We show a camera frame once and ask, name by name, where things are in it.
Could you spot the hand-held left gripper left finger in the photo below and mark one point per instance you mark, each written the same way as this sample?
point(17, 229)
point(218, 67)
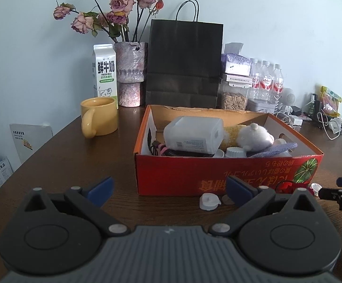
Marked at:
point(100, 190)

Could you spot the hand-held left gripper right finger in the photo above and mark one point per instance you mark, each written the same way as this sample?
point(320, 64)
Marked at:
point(238, 190)

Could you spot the white round disc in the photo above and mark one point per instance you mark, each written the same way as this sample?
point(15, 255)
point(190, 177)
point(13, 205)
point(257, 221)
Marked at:
point(209, 201)

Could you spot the white ribbed cap bottle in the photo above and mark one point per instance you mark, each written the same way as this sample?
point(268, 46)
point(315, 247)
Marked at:
point(235, 152)

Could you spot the white shaker bottle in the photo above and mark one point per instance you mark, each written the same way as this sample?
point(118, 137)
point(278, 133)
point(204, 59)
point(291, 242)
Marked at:
point(219, 154)

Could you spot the blue knitted cloth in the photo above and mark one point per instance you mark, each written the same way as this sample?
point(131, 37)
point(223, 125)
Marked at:
point(271, 151)

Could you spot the yellow plush toy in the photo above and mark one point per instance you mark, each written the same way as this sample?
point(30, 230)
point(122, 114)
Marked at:
point(231, 135)

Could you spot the white plush toy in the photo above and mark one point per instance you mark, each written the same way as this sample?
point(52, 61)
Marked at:
point(253, 137)

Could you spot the red cardboard box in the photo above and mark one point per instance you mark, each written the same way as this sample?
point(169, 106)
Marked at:
point(174, 174)

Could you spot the translucent plastic box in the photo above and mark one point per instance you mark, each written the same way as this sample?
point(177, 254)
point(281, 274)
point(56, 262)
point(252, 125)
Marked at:
point(194, 132)

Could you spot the yellow mug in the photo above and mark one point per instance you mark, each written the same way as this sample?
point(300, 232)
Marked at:
point(103, 118)

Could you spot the small white charger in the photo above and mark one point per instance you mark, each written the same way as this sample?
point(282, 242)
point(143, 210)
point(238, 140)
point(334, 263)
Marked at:
point(297, 121)

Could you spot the yellow snack bag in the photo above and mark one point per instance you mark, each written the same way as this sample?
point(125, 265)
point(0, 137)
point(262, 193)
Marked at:
point(330, 101)

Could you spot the dark green bottle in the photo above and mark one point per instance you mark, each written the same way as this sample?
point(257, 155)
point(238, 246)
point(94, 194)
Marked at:
point(315, 106)

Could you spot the white leaning board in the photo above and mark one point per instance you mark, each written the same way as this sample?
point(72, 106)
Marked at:
point(29, 141)

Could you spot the black power adapter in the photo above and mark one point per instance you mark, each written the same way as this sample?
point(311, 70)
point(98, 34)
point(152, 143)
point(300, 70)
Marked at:
point(297, 110)

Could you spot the white earphones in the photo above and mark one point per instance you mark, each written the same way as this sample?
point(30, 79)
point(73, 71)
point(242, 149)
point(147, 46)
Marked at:
point(283, 114)

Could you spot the grey tin box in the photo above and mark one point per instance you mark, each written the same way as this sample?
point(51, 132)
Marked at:
point(259, 104)

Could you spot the clear jar of seeds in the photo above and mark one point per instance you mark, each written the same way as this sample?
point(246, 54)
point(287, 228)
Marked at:
point(232, 100)

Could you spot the white round speaker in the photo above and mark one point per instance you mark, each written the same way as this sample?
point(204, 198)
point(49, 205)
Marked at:
point(288, 95)

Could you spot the white flat carton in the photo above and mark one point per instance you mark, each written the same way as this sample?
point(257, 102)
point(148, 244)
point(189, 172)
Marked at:
point(235, 80)

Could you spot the white milk carton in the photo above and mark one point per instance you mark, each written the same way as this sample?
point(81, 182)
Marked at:
point(106, 73)

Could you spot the purple tissue pack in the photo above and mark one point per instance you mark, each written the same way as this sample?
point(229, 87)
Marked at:
point(235, 62)

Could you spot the pink mottled vase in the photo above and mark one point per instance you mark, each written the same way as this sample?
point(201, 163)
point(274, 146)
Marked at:
point(129, 64)

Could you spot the black paper bag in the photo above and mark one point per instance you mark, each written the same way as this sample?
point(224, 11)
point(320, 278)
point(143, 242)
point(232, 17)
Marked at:
point(185, 59)

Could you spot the dried pink roses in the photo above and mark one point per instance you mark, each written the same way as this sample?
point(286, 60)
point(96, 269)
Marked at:
point(118, 4)

